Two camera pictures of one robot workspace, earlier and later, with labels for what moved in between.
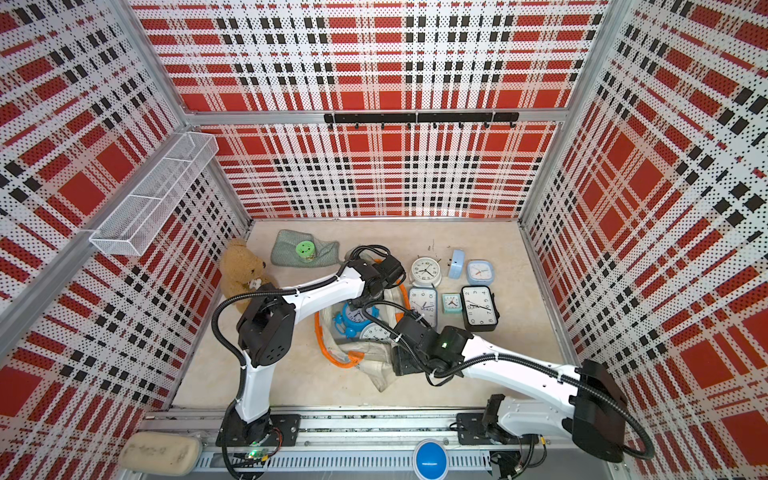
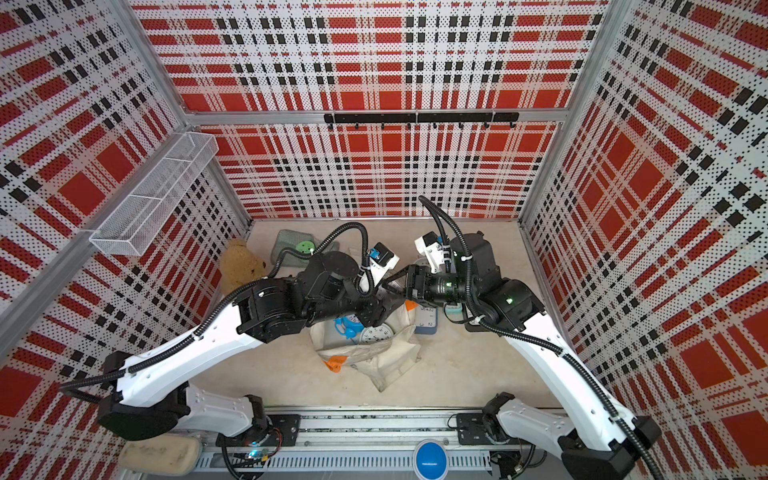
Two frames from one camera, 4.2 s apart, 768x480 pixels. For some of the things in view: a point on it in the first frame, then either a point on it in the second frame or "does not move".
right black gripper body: (407, 364) to (440, 288)
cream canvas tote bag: (376, 358) does not move
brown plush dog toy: (242, 273) does not move
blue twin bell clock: (348, 323) does not move
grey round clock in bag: (374, 331) does not move
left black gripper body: (380, 294) to (369, 310)
